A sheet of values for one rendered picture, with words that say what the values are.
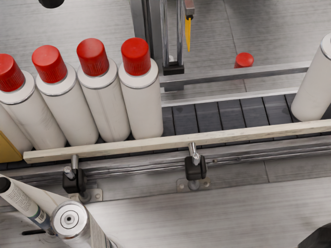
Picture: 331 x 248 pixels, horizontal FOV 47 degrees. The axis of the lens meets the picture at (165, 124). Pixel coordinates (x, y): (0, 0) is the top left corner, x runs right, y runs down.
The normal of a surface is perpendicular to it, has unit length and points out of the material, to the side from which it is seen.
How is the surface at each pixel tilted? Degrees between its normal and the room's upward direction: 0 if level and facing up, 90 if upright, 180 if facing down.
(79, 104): 90
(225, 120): 0
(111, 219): 0
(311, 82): 90
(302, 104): 90
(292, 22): 0
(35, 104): 90
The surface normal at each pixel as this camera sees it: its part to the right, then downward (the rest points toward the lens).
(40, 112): 0.81, 0.49
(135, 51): -0.04, -0.52
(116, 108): 0.64, 0.66
